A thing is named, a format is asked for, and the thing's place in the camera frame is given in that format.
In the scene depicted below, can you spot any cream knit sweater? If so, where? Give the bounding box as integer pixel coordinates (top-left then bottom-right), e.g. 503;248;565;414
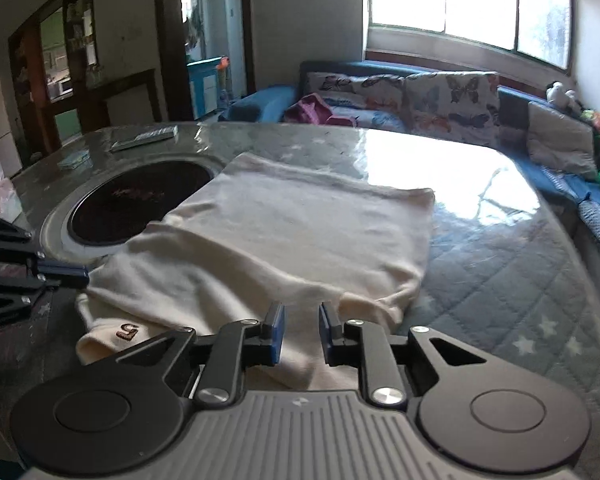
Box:
76;153;434;390

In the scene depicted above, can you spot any round black induction cooktop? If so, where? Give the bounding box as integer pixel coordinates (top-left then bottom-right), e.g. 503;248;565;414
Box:
38;154;224;266

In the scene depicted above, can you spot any small teal packet on table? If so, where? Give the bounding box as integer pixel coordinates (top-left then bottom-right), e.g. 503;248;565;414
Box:
57;150;91;170

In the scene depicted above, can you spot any grey quilted star tablecloth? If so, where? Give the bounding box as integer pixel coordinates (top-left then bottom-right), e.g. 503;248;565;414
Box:
14;122;600;479

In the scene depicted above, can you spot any dark wooden shelf divider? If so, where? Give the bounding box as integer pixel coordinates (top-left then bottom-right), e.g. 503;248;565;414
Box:
7;0;163;166

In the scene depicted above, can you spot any grey remote on table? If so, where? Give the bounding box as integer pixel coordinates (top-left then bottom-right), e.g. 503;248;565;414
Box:
109;126;178;153

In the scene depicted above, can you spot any blue cabinet in doorway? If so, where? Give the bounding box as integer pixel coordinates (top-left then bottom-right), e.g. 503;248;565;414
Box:
187;56;228;119

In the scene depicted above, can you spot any plain grey cushion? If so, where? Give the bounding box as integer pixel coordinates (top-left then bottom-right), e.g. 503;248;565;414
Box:
527;102;597;180

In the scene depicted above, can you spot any blue corner sofa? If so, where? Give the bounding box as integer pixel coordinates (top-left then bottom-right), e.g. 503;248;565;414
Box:
220;61;600;251

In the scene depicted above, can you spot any large butterfly print pillow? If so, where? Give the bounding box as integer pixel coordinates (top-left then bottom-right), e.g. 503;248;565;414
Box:
405;72;500;148

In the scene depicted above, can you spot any white black plush toy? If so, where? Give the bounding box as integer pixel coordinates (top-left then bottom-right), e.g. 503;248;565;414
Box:
546;80;579;112

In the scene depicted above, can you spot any low butterfly print pillow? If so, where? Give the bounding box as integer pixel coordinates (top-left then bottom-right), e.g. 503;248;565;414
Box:
304;72;412;133

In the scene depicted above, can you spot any purple crumpled garment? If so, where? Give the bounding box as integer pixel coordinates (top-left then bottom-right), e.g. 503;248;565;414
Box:
283;93;356;127

